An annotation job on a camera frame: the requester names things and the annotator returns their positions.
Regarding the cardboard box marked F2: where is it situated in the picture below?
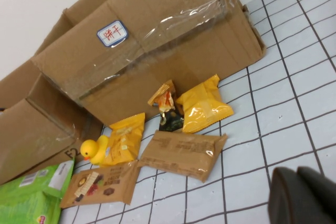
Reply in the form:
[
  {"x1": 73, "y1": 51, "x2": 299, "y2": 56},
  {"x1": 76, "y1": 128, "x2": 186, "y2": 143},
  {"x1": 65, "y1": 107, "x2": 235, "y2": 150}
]
[{"x1": 0, "y1": 58, "x2": 104, "y2": 185}]

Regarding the black orange triangular candy pack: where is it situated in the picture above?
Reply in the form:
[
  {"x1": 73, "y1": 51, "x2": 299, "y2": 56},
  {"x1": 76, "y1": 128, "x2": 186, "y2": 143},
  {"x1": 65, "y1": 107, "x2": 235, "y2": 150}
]
[{"x1": 148, "y1": 79, "x2": 184, "y2": 133}]

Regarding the brown wafer pack with picture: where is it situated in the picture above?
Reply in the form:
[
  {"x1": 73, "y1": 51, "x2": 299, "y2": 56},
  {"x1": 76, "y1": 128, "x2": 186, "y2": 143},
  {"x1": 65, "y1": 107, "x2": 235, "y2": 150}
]
[{"x1": 59, "y1": 161, "x2": 141, "y2": 208}]

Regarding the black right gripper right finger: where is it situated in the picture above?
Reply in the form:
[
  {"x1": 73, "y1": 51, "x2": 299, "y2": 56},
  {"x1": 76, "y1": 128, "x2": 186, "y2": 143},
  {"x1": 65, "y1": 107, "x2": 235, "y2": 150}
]
[{"x1": 296, "y1": 166, "x2": 336, "y2": 224}]

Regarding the taped cardboard box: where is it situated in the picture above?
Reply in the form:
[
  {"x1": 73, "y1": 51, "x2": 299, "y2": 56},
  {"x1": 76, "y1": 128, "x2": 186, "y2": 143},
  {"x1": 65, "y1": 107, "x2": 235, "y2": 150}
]
[{"x1": 31, "y1": 0, "x2": 267, "y2": 126}]

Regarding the white black-grid tablecloth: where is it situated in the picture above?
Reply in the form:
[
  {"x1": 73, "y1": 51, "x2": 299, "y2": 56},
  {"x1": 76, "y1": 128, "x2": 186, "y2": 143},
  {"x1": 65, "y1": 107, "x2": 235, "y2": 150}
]
[{"x1": 60, "y1": 0, "x2": 336, "y2": 224}]

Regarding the yellow printed small snack pack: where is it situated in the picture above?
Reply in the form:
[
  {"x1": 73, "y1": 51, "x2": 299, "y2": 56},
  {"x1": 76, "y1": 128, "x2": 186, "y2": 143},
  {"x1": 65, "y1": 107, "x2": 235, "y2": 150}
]
[{"x1": 101, "y1": 112, "x2": 146, "y2": 167}]

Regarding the green Lay's chip bag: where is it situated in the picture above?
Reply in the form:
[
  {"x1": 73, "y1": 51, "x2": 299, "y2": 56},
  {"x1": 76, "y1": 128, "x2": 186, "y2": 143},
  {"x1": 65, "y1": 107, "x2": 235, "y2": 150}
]
[{"x1": 0, "y1": 157, "x2": 76, "y2": 224}]

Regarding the plain brown wafer pack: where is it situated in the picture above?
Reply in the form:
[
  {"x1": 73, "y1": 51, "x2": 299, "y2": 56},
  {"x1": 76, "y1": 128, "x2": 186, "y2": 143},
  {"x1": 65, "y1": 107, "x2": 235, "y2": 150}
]
[{"x1": 138, "y1": 129, "x2": 228, "y2": 184}]

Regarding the plain yellow small snack pack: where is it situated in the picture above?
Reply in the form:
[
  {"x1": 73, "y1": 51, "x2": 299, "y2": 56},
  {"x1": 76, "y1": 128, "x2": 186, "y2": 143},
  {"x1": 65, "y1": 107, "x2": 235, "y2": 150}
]
[{"x1": 175, "y1": 73, "x2": 234, "y2": 134}]

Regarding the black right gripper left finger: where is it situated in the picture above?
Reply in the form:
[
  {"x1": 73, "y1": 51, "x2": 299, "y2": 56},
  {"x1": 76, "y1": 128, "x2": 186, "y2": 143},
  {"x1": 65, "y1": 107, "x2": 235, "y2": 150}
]
[{"x1": 269, "y1": 166, "x2": 316, "y2": 224}]

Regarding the yellow rubber duck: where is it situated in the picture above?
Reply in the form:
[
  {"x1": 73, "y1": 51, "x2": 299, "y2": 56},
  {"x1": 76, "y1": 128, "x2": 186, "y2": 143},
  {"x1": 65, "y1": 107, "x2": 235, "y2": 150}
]
[{"x1": 80, "y1": 135, "x2": 110, "y2": 166}]

